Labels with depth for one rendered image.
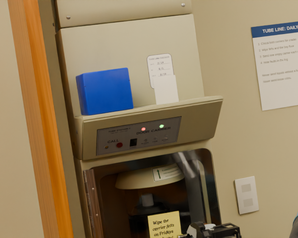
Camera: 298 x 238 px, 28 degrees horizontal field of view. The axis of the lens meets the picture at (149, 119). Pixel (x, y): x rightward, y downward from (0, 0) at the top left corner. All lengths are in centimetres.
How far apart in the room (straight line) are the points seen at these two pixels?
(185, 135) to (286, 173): 72
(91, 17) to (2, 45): 47
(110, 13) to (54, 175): 40
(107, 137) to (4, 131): 54
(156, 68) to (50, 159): 34
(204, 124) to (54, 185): 37
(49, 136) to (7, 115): 53
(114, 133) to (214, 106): 23
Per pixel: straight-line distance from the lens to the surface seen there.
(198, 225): 129
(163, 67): 140
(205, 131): 139
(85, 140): 128
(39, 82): 125
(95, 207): 137
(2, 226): 180
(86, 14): 137
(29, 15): 127
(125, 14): 139
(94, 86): 125
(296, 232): 119
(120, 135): 130
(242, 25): 196
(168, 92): 132
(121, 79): 126
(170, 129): 133
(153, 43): 140
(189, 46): 143
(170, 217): 141
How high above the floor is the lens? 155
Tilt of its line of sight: 3 degrees down
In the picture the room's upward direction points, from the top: 8 degrees counter-clockwise
